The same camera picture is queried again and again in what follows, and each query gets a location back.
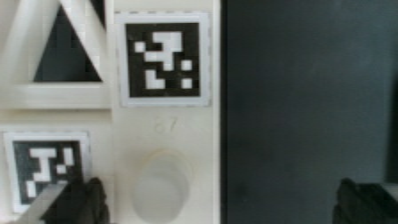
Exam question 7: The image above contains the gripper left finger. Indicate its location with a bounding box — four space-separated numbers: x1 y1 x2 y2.
12 176 112 224

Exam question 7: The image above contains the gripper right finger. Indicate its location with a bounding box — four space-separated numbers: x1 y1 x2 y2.
332 178 398 224

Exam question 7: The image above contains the white chair back frame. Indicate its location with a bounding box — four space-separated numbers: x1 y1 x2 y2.
0 0 222 224

